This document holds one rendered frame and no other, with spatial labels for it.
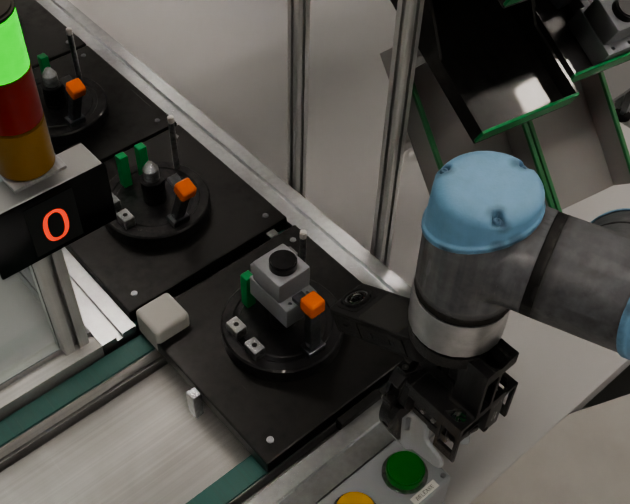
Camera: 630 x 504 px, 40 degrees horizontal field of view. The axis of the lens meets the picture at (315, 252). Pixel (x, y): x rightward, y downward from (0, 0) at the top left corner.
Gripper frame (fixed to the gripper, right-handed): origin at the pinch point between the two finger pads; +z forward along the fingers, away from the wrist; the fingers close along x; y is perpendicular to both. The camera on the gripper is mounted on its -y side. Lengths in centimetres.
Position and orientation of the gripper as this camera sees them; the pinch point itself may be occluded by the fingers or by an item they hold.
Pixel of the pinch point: (409, 433)
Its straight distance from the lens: 86.3
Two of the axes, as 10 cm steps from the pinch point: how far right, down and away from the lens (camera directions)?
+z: -0.2, 6.6, 7.5
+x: 7.5, -4.8, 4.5
